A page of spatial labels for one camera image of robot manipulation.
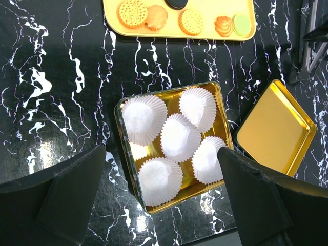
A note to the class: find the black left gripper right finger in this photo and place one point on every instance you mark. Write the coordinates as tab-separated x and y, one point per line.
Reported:
271	208

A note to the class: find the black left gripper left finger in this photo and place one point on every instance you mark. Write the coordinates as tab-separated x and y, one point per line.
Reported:
52	206

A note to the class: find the large patterned sandwich cookie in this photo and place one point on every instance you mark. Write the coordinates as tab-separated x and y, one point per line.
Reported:
132	14

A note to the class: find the plain round orange cookie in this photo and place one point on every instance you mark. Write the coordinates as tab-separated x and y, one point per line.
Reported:
157	17

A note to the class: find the black chocolate sandwich cookie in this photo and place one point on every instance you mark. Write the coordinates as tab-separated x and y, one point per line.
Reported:
176	4

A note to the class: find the white paper cup front-right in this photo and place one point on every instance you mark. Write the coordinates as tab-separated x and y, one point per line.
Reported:
206	166

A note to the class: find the gold tin lid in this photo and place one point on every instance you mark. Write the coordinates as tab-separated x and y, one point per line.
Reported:
277	132

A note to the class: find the white paper cup front-left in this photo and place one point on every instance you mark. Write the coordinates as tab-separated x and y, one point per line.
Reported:
160	180

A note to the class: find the white paper cup centre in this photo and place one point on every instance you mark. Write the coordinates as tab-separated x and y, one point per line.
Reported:
179	139

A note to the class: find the gold square cookie tin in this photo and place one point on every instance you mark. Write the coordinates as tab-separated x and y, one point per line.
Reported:
136	155

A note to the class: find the white paper cup back-right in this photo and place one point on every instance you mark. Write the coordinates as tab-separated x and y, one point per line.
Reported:
198	105

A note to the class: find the white paper cup back-left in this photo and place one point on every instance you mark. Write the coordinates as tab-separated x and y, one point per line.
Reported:
144	117

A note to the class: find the green macaron cookie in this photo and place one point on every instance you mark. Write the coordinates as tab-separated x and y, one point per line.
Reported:
242	24

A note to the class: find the orange swirl cookie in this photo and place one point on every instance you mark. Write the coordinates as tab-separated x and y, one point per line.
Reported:
224	26

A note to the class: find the yellow serving tray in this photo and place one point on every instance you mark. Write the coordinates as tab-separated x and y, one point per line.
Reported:
210	11

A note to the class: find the dotted round sandwich cookie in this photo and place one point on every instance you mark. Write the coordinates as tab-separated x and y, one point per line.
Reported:
191	22

